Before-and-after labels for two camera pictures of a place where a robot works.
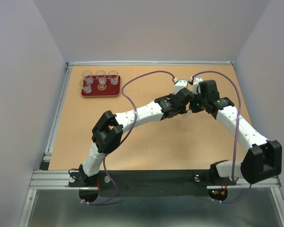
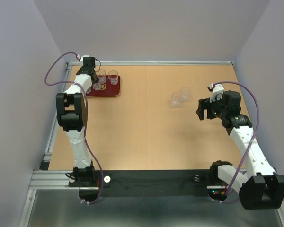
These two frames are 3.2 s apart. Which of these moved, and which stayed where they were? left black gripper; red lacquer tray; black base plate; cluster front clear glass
Moved: cluster front clear glass; left black gripper
Stayed: red lacquer tray; black base plate
